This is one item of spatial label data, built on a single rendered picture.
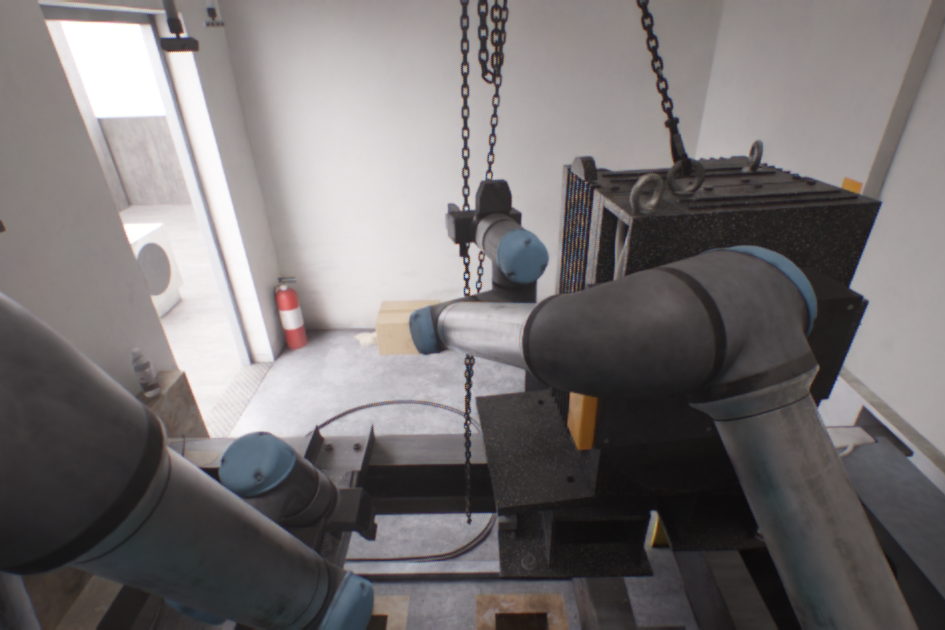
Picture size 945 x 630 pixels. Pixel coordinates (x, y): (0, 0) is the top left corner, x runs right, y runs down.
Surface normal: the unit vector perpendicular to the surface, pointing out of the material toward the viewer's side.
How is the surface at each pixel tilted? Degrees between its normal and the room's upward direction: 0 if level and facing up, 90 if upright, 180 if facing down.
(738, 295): 42
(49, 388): 60
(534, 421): 0
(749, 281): 33
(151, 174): 90
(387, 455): 0
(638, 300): 27
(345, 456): 0
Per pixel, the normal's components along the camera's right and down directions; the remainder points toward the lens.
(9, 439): 0.74, -0.07
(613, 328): -0.50, -0.19
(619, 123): 0.00, 0.49
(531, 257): 0.30, 0.43
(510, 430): -0.03, -0.87
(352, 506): -0.19, -0.60
